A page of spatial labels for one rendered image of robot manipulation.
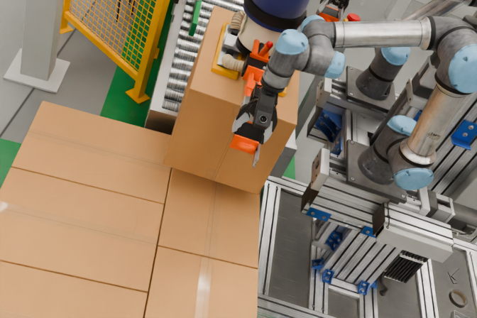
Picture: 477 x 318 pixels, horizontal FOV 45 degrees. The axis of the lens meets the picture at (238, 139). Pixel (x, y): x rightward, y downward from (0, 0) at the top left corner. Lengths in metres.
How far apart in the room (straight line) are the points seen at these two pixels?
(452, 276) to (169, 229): 1.62
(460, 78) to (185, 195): 1.21
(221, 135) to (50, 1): 1.43
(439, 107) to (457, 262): 1.72
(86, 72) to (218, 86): 1.71
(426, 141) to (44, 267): 1.30
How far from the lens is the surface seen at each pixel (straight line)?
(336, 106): 2.45
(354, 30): 1.65
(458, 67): 1.60
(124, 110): 3.43
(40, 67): 3.46
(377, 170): 2.02
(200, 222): 2.28
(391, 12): 5.60
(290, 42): 1.47
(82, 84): 3.54
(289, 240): 2.83
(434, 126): 1.75
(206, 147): 2.14
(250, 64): 1.94
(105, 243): 2.14
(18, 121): 3.26
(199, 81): 2.02
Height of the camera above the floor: 2.29
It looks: 41 degrees down
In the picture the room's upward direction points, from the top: 24 degrees clockwise
